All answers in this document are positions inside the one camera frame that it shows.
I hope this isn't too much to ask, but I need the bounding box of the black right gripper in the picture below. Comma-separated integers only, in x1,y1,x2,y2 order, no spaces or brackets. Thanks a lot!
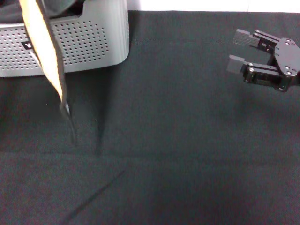
226,29,300,93

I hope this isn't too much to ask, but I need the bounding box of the black cloth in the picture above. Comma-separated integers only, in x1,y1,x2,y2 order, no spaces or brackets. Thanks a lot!
0,0,84,22

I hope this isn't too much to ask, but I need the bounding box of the grey yellow towel black edge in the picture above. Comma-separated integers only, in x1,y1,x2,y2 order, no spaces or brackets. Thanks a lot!
18,0,78,146

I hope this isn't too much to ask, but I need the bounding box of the black tablecloth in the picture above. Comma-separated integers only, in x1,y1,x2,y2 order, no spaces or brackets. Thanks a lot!
0,10,300,225

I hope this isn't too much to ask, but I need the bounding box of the grey perforated storage box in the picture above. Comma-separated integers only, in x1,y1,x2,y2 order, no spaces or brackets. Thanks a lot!
0,0,130,78

